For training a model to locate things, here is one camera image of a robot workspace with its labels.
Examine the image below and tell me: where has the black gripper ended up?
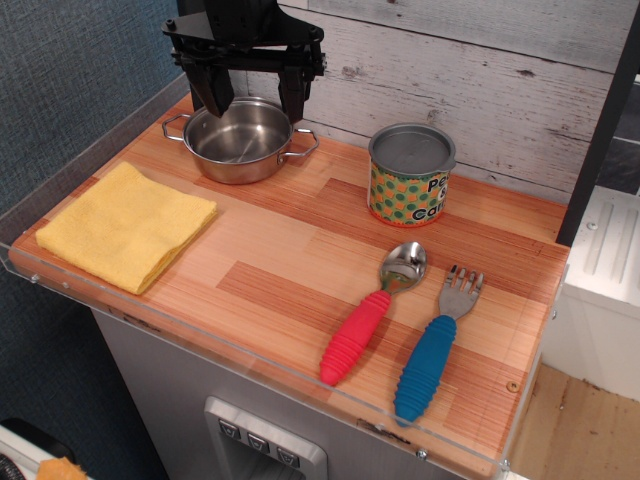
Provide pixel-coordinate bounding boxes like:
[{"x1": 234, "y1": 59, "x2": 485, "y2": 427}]
[{"x1": 162, "y1": 1, "x2": 326, "y2": 124}]

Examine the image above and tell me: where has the small steel pot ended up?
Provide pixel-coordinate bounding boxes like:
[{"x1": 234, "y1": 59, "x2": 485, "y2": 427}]
[{"x1": 162, "y1": 97, "x2": 319, "y2": 185}]

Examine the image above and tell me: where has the peas and carrots can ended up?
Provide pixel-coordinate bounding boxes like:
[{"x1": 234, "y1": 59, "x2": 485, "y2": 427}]
[{"x1": 367, "y1": 123, "x2": 456, "y2": 228}]

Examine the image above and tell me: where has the grey toy fridge cabinet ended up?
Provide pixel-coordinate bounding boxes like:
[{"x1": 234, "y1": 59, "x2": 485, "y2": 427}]
[{"x1": 93, "y1": 311, "x2": 456, "y2": 479}]

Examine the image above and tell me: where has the silver dispenser button panel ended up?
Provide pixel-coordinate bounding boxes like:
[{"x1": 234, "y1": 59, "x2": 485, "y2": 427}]
[{"x1": 204, "y1": 396, "x2": 328, "y2": 479}]

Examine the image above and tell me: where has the white toy sink unit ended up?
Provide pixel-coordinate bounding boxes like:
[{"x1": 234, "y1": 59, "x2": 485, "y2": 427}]
[{"x1": 541, "y1": 186, "x2": 639, "y2": 400}]

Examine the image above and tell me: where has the orange object bottom left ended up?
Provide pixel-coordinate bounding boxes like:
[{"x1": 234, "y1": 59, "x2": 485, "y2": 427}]
[{"x1": 36, "y1": 457, "x2": 88, "y2": 480}]

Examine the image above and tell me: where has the black white object bottom left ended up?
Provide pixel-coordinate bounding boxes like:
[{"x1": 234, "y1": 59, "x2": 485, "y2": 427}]
[{"x1": 1, "y1": 418, "x2": 76, "y2": 479}]

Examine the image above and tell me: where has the red handled spoon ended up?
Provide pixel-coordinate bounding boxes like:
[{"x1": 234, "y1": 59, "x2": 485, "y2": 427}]
[{"x1": 320, "y1": 241, "x2": 427, "y2": 386}]

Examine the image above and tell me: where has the blue handled fork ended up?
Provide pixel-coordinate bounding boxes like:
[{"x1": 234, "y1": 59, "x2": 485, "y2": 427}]
[{"x1": 393, "y1": 265, "x2": 484, "y2": 426}]

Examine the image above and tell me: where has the black vertical post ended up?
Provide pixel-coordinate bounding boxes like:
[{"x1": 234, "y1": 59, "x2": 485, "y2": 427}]
[{"x1": 556, "y1": 8, "x2": 639, "y2": 247}]

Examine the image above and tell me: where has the clear acrylic guard rail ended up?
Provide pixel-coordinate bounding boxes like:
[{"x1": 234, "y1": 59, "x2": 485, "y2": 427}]
[{"x1": 0, "y1": 74, "x2": 571, "y2": 480}]

